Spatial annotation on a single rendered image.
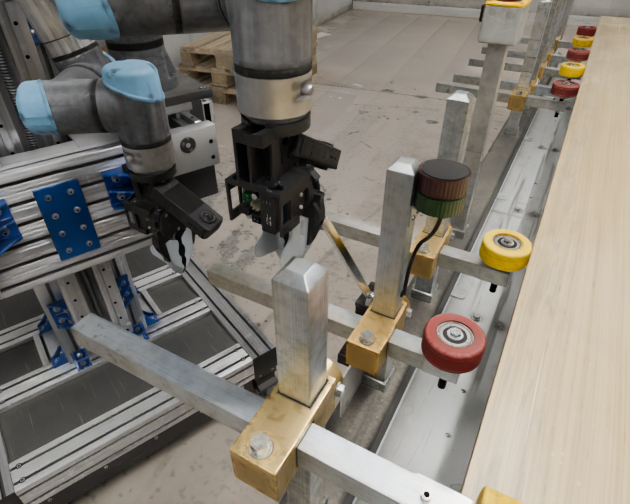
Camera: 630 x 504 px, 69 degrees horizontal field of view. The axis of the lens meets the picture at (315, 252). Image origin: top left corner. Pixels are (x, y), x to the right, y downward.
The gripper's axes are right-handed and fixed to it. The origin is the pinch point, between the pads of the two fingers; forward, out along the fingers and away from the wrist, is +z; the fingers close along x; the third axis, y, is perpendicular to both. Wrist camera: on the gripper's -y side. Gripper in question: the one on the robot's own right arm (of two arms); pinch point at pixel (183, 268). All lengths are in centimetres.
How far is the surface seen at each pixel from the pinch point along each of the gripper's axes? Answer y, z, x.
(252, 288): -16.5, -3.2, 1.3
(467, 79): -15, 2, -149
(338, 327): -32.2, -2.2, 1.4
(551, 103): -48, -2, -123
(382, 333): -39.1, -4.3, 1.2
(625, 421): -68, -7, 3
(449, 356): -48.8, -7.7, 3.9
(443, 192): -43, -27, -1
